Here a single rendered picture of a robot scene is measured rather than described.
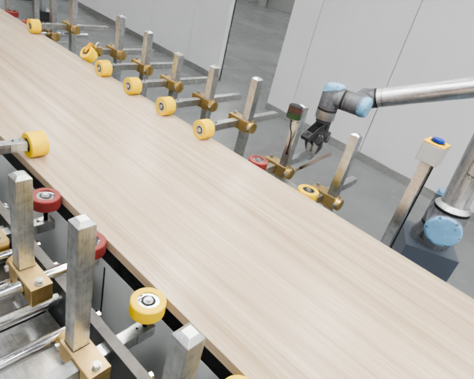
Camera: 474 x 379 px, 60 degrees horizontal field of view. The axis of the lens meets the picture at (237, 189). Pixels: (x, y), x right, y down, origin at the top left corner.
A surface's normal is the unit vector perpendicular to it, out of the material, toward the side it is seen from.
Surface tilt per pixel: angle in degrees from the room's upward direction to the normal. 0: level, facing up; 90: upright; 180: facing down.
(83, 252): 90
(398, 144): 90
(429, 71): 90
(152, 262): 0
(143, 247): 0
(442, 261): 90
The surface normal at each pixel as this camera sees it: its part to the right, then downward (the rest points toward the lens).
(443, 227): -0.49, 0.42
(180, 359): -0.66, 0.24
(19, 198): 0.72, 0.48
